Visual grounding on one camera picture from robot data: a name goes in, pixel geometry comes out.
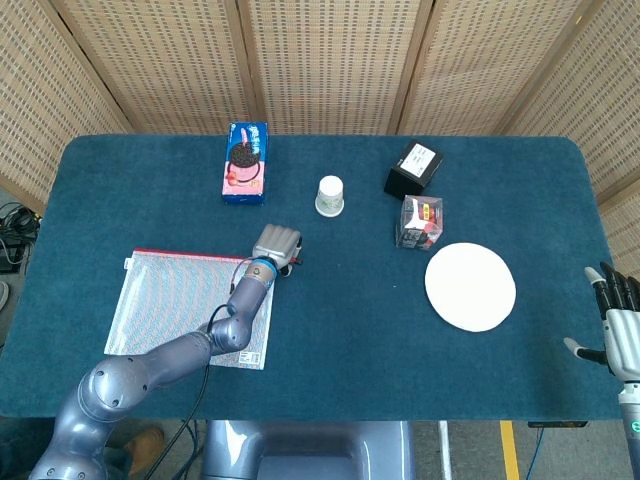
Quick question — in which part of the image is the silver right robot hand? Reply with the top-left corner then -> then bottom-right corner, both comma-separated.
563,261 -> 640,384

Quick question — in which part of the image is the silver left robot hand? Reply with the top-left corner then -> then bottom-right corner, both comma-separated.
251,223 -> 305,277

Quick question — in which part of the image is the silver zip pouch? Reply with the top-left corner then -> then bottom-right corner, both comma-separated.
103,247 -> 276,372

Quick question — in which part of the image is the white paper cup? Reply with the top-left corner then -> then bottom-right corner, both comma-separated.
314,174 -> 346,218

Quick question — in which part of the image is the blue pink cookie box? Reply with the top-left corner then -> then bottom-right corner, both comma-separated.
221,122 -> 269,205

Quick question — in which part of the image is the blue table mat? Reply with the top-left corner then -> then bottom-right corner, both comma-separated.
0,133 -> 640,422

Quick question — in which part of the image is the clear plastic toy box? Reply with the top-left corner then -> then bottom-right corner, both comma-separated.
394,194 -> 444,253

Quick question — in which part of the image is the black cardboard box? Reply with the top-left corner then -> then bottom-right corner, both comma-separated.
383,140 -> 445,197

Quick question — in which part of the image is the white round plate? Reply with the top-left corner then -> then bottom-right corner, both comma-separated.
424,242 -> 517,333

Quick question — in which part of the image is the woven bamboo folding screen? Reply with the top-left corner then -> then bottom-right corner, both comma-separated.
0,0 -> 640,281

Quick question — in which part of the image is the grey robot torso base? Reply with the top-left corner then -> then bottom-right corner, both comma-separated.
201,419 -> 416,480

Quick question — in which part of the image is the brown shoe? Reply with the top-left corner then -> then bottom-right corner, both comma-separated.
122,425 -> 166,477

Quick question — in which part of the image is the blue jeans leg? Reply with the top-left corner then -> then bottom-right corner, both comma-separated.
99,434 -> 134,479

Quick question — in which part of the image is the blue hanging cable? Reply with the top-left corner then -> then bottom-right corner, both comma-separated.
533,427 -> 548,480

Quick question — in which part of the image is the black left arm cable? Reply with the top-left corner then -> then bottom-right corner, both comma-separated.
144,255 -> 259,480

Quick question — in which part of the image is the blue floor cable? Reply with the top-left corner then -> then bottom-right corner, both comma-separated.
180,419 -> 202,466

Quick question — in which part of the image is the black floor cable bundle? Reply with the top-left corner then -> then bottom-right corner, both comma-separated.
0,199 -> 42,274

